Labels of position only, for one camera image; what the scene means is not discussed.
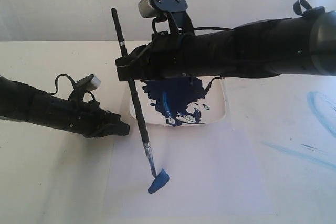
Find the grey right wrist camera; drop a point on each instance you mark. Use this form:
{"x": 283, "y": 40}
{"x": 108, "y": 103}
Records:
{"x": 172, "y": 11}

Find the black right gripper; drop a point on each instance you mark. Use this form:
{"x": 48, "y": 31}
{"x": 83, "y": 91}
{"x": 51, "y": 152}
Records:
{"x": 202, "y": 55}

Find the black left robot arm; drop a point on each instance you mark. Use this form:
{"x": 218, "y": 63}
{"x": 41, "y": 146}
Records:
{"x": 23, "y": 103}

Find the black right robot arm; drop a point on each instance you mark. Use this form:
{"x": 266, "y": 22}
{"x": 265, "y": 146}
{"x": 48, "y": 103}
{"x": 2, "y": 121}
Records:
{"x": 257, "y": 50}

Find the black paintbrush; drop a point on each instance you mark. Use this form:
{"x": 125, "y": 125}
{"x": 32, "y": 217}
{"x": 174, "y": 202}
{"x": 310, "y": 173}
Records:
{"x": 134, "y": 94}

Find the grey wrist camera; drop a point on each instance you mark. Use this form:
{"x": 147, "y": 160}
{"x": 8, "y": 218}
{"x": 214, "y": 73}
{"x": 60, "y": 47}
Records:
{"x": 88, "y": 83}
{"x": 172, "y": 11}

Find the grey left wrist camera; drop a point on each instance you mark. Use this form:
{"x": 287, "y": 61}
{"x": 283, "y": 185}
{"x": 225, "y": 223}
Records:
{"x": 88, "y": 83}

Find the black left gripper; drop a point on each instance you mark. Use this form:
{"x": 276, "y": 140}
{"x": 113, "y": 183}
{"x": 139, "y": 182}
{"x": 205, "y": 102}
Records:
{"x": 85, "y": 118}

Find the white paper sheet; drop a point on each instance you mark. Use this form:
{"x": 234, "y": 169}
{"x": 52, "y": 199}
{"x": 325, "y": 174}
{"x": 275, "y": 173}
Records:
{"x": 212, "y": 170}

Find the white square plate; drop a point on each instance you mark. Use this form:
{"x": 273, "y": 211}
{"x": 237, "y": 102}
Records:
{"x": 178, "y": 102}

